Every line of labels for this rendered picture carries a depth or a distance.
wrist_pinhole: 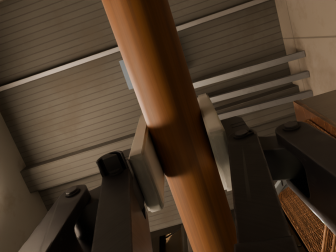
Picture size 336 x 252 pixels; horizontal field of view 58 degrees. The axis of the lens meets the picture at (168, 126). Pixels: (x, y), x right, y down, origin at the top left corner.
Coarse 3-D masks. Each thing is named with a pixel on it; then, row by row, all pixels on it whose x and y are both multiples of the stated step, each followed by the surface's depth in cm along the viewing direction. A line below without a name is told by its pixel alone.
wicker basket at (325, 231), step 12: (324, 132) 151; (288, 204) 179; (300, 204) 173; (288, 216) 170; (300, 216) 167; (312, 216) 161; (300, 228) 160; (312, 228) 156; (324, 228) 129; (312, 240) 150; (324, 240) 131
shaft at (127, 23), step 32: (128, 0) 13; (160, 0) 14; (128, 32) 14; (160, 32) 14; (128, 64) 15; (160, 64) 14; (160, 96) 15; (192, 96) 15; (160, 128) 15; (192, 128) 15; (160, 160) 17; (192, 160) 16; (192, 192) 16; (224, 192) 18; (192, 224) 17; (224, 224) 17
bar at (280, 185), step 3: (279, 180) 113; (282, 180) 111; (285, 180) 111; (276, 183) 114; (279, 183) 112; (282, 183) 111; (285, 183) 111; (276, 186) 113; (279, 186) 113; (282, 186) 113; (285, 186) 114; (276, 189) 113; (279, 189) 113; (282, 189) 114; (279, 192) 114
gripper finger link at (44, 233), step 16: (64, 192) 13; (80, 192) 12; (64, 208) 11; (80, 208) 12; (48, 224) 11; (64, 224) 10; (32, 240) 10; (48, 240) 10; (64, 240) 10; (80, 240) 13
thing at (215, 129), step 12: (204, 96) 18; (204, 108) 16; (204, 120) 15; (216, 120) 14; (216, 132) 13; (216, 144) 13; (216, 156) 13; (228, 156) 13; (228, 168) 13; (228, 180) 14
